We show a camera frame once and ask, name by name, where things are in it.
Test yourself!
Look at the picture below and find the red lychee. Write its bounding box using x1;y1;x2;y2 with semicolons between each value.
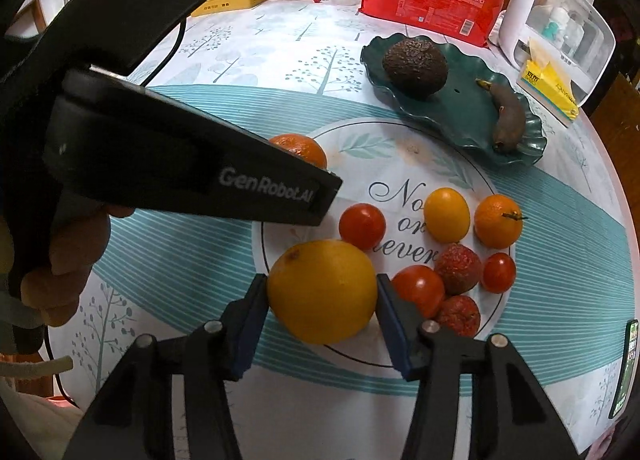
433;243;484;297
436;295;482;339

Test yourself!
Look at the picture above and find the black cable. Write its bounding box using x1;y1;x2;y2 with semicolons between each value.
135;20;186;88

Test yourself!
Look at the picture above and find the yellow tomato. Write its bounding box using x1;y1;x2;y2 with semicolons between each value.
423;187;472;244

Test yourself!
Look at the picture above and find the large yellow orange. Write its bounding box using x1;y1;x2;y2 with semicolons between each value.
266;239;379;346

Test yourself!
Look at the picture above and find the brown wooden panel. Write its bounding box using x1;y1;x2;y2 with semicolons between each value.
590;73;640;131

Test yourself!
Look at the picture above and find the white clear storage box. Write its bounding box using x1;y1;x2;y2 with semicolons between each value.
497;0;616;108

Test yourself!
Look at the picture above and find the brown overripe banana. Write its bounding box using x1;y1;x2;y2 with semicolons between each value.
475;79;527;156

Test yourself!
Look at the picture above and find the person's left hand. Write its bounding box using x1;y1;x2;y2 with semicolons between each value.
20;204;136;327

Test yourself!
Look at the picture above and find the small red tomato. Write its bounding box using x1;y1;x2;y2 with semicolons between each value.
481;252;517;294

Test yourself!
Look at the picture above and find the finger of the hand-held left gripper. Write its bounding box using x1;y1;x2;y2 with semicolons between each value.
7;0;326;74

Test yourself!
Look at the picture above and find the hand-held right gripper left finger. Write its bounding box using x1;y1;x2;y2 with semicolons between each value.
62;273;271;460

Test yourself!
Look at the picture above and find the flat yellow box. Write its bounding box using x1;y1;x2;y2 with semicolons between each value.
190;0;268;18

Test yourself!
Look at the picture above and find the yellow tissue pack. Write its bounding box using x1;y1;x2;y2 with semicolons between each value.
517;38;581;128

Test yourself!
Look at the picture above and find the smartphone with lit screen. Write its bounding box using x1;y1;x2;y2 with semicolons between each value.
608;319;640;420

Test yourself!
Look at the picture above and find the dark brown avocado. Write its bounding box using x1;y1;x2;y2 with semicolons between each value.
382;38;449;101

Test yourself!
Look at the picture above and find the dark green wavy plate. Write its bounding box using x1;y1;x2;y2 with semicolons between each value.
360;32;548;167

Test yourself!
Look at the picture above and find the stemless orange tangerine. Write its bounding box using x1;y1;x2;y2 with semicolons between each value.
268;133;328;172

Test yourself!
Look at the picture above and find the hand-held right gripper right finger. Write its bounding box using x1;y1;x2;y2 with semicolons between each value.
375;273;581;460

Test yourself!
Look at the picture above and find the beige clothing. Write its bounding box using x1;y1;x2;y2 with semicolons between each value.
0;285;83;460

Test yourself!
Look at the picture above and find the orange tangerine with stem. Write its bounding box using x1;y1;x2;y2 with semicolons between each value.
473;193;528;249

